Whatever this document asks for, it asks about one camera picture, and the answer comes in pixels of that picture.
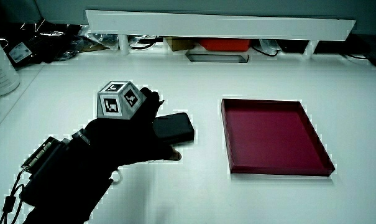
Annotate person's left hand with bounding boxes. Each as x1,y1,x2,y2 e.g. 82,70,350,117
81,80,183,169

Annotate black battery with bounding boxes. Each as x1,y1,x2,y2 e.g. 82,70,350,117
152,112,196,146

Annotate black forearm sensor box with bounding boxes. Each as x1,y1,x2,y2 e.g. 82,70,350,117
21,136,73,188

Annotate white desk shelf riser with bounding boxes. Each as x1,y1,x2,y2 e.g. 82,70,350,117
85,9,357,60

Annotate white desk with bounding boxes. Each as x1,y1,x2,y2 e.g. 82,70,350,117
0,43,376,224

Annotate clear plastic bag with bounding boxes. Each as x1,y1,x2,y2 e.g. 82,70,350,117
258,39,282,54
84,32,119,51

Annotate brown cardboard box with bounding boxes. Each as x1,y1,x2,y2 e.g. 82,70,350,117
165,37,196,52

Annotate grey flat rectangular panel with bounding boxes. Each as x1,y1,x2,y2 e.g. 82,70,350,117
185,52,250,64

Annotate orange box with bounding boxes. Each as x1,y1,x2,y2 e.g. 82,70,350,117
198,38,251,52

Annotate black plastic bags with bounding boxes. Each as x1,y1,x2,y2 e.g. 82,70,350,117
0,18,86,70

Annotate dark red tray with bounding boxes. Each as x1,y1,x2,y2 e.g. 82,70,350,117
221,98,336,177

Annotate black glove cable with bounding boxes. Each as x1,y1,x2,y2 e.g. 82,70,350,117
0,169,25,224

